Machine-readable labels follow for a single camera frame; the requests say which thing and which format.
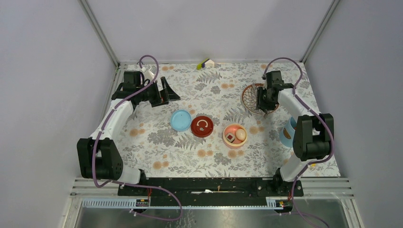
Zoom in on small toy house block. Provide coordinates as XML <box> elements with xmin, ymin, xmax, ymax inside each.
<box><xmin>196</xmin><ymin>58</ymin><xmax>215</xmax><ymax>70</ymax></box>

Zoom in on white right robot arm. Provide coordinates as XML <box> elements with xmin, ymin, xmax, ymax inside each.
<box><xmin>255</xmin><ymin>71</ymin><xmax>334</xmax><ymax>196</ymax></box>

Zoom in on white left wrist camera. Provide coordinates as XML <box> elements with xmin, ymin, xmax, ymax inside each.
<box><xmin>140</xmin><ymin>65</ymin><xmax>157</xmax><ymax>81</ymax></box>

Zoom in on red round lid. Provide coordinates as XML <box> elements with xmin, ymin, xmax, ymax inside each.
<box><xmin>190</xmin><ymin>115</ymin><xmax>214</xmax><ymax>138</ymax></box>

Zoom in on red white sushi piece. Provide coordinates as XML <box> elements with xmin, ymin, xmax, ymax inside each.
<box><xmin>225</xmin><ymin>133</ymin><xmax>236</xmax><ymax>143</ymax></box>

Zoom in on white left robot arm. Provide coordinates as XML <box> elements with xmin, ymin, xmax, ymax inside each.
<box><xmin>77</xmin><ymin>70</ymin><xmax>180</xmax><ymax>195</ymax></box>

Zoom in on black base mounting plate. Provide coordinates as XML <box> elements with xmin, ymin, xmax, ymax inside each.
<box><xmin>118</xmin><ymin>178</ymin><xmax>304</xmax><ymax>208</ymax></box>

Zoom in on light blue round lid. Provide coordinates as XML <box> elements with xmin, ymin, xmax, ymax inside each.
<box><xmin>170</xmin><ymin>110</ymin><xmax>192</xmax><ymax>132</ymax></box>

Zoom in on white egg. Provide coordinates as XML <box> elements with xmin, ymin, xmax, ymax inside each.
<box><xmin>235</xmin><ymin>128</ymin><xmax>247</xmax><ymax>142</ymax></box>

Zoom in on floral patterned tablecloth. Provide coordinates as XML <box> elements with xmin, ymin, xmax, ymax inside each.
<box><xmin>111</xmin><ymin>62</ymin><xmax>341</xmax><ymax>179</ymax></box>

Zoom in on light blue cup container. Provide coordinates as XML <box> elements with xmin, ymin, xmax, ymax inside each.
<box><xmin>279</xmin><ymin>117</ymin><xmax>297</xmax><ymax>148</ymax></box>

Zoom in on patterned ceramic plate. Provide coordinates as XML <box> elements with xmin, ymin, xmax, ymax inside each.
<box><xmin>241</xmin><ymin>83</ymin><xmax>279</xmax><ymax>115</ymax></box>

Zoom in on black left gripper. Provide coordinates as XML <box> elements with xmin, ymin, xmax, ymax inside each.
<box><xmin>136</xmin><ymin>76</ymin><xmax>180</xmax><ymax>107</ymax></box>

